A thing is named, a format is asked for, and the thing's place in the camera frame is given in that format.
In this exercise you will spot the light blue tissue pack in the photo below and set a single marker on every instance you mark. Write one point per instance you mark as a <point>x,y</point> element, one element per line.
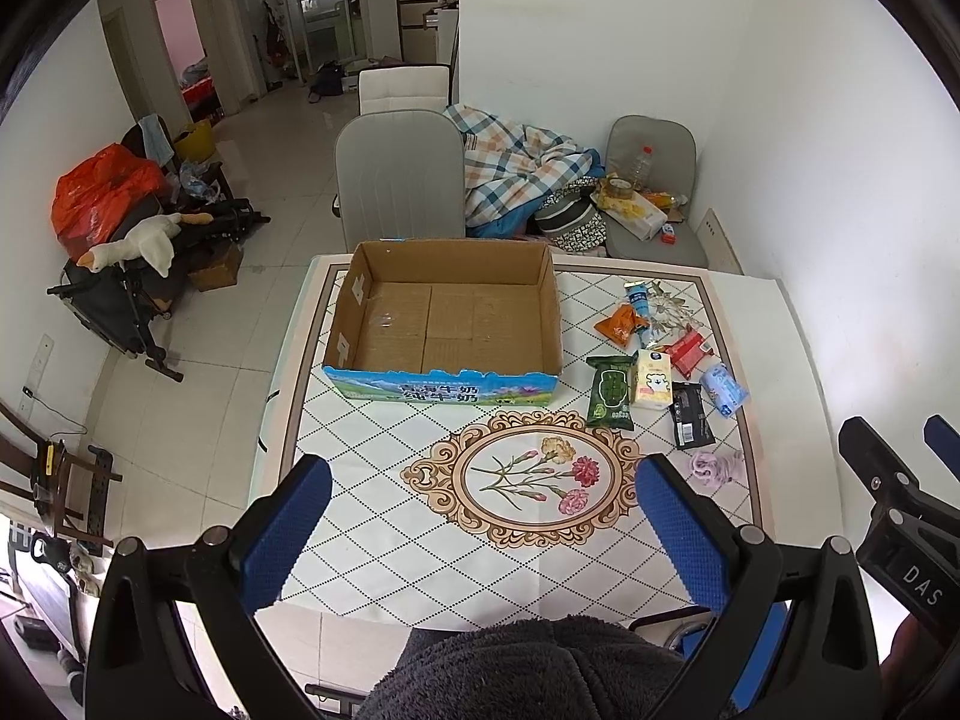
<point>723,389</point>

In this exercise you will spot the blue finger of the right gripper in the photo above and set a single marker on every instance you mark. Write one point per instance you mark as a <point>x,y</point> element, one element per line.
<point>872,460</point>
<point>944,441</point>

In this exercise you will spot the blue tube packet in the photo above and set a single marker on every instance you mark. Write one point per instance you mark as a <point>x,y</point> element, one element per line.
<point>638,297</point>

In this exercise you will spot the black stroller frame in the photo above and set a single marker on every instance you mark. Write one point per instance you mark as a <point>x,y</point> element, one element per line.
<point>120,304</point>

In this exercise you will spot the grey cushioned seat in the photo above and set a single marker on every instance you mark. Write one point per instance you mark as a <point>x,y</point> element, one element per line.
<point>674,173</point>

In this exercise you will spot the yellow snack box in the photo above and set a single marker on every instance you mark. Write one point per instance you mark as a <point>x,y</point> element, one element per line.
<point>638,216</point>

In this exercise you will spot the yellow tissue pack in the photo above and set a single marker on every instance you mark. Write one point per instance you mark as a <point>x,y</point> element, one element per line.
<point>652,380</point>

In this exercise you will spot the yellow bucket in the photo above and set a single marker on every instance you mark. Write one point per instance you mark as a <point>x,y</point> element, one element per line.
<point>196,143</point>

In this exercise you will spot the small cardboard box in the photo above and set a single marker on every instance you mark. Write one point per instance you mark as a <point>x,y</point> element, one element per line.
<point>216,269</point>

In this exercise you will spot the clear plastic bottle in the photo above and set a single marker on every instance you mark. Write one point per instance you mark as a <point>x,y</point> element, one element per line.
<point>642,169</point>

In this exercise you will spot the black snack packet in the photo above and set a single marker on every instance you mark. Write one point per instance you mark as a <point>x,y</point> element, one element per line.
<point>691,428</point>

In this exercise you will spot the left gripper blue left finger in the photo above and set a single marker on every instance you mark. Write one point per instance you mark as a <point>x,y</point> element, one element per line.
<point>275,529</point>

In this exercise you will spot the orange plastic bag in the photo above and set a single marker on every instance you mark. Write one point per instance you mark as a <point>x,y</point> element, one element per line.
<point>92,200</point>

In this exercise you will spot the black striped hat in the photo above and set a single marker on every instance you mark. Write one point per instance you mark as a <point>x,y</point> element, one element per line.
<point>571,222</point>

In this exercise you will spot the white chair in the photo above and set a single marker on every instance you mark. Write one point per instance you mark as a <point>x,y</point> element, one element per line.
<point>404,87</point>

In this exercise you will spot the plaid blanket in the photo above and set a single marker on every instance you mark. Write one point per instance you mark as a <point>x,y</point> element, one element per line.
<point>513,169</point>

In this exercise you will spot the grey chair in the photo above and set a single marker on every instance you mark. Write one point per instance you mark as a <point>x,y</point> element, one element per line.
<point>401,175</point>

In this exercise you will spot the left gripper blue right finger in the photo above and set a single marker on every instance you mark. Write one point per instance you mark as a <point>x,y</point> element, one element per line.
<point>692,538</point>

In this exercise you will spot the dark fleece garment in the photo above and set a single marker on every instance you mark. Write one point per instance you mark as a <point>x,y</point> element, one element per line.
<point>577,667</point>

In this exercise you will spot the orange snack packet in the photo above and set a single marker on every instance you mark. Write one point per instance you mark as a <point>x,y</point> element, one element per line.
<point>624,324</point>

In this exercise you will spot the dark wooden chair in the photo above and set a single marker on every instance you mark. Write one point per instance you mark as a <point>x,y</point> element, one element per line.
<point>47,472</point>

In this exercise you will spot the open cardboard box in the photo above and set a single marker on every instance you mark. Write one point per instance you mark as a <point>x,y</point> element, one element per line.
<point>458,321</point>

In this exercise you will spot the green wet wipes pack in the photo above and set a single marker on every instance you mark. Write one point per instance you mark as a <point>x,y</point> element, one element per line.
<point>611,392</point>

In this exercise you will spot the white goose plush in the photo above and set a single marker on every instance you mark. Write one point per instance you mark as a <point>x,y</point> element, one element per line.
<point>149,240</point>

